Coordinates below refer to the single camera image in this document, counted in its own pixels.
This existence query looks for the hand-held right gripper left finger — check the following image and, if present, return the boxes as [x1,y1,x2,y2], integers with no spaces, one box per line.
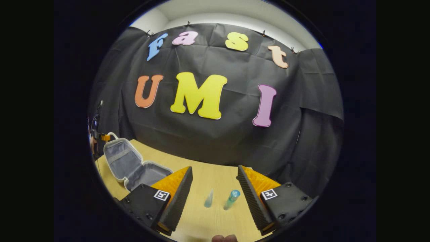
[118,166,194,236]

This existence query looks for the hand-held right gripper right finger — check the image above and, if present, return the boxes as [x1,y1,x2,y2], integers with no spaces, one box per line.
[237,165,314,236]

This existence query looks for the blue cap clear bottle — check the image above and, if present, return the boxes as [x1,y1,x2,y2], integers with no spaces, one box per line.
[223,190,241,211]

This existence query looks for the white suitcase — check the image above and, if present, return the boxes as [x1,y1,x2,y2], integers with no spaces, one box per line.
[103,132,174,192]

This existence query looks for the black backdrop cloth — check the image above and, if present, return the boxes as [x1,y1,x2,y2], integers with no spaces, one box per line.
[88,23,345,199]

